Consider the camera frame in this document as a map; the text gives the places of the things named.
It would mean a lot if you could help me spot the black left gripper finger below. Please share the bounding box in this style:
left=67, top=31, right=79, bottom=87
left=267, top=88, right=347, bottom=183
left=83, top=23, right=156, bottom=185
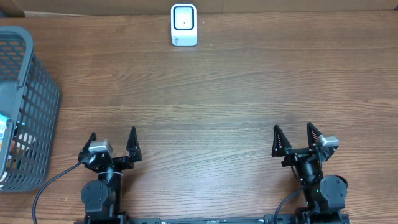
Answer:
left=81, top=132, right=96, bottom=153
left=126, top=126, right=142, bottom=162

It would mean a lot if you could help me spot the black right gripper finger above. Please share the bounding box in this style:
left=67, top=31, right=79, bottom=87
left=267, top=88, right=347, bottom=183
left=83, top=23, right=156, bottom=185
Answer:
left=272, top=125, right=292, bottom=157
left=307, top=122, right=334, bottom=161

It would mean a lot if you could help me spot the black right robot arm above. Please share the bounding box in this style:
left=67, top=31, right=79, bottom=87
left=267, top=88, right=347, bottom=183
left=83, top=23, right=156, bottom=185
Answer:
left=272, top=122, right=350, bottom=224

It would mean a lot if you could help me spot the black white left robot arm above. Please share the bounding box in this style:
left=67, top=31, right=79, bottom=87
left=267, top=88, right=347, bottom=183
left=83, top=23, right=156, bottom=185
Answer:
left=78, top=127, right=142, bottom=223

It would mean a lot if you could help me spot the blue packaged item in basket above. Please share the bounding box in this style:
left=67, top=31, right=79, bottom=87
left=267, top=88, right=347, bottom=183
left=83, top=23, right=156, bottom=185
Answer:
left=0, top=114, right=11, bottom=150

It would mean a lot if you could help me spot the white barcode scanner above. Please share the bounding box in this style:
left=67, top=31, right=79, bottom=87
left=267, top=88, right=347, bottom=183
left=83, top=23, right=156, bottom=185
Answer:
left=170, top=3, right=197, bottom=47

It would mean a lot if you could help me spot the grey plastic mesh basket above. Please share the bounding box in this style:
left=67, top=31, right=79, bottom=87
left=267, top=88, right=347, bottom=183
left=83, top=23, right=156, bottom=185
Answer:
left=1, top=26, right=61, bottom=192

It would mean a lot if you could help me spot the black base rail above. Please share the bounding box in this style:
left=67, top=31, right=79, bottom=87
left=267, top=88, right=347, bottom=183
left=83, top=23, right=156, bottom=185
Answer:
left=74, top=213, right=351, bottom=224

